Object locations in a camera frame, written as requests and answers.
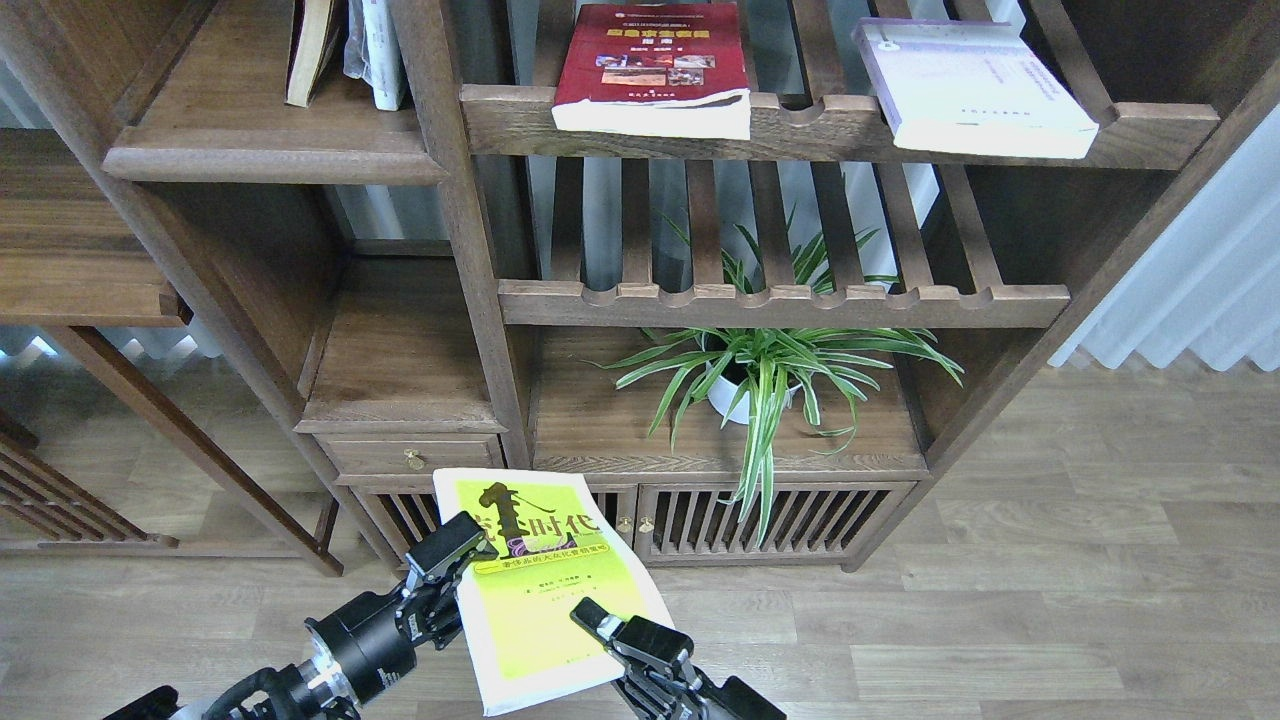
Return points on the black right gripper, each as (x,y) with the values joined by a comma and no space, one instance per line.
(659,680)

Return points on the tan upright book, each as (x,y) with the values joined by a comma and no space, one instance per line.
(316,26)

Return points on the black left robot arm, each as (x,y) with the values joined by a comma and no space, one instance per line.
(266,694)

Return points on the yellow green book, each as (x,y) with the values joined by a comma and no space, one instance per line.
(554,548)

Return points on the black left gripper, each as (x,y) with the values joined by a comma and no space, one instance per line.
(368,645)

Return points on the white curtain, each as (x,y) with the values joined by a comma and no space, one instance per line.
(1209,285)

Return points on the dark wooden bookshelf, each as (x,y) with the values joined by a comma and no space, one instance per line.
(421,279)

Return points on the green spider plant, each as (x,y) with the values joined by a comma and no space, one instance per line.
(770,364)

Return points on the brass drawer knob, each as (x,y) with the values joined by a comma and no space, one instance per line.
(413,459)

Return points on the white lavender book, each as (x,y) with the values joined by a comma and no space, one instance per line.
(972,88)

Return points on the red cover book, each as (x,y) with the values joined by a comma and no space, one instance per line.
(655,70)

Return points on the white plant pot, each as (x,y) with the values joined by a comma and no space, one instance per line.
(730,397)

